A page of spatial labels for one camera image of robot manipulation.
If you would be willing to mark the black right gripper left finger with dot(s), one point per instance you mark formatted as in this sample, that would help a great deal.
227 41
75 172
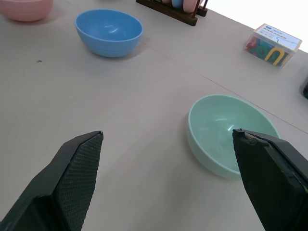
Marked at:
60 183

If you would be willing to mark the pink plastic bowl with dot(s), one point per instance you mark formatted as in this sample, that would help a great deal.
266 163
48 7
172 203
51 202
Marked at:
26 9

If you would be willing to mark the green plastic bowl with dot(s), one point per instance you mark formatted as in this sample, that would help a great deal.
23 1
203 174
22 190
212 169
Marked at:
211 134

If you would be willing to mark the pink plate in rack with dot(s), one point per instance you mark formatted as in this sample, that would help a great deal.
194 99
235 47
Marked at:
190 5

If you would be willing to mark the dark wooden dish rack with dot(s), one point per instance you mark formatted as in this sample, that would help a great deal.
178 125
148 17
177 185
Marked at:
178 15

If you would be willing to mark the blue plate in rack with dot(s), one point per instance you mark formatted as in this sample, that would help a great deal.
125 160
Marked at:
176 3

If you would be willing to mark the clear box of coloured letters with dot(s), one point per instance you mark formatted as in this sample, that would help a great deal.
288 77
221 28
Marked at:
272 45

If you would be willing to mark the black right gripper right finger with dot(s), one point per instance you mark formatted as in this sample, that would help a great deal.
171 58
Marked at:
269 183

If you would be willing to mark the blue plastic bowl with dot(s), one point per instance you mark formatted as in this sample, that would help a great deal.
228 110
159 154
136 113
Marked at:
108 31

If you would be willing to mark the black object at table edge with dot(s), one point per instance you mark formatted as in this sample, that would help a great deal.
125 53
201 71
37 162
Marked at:
304 87

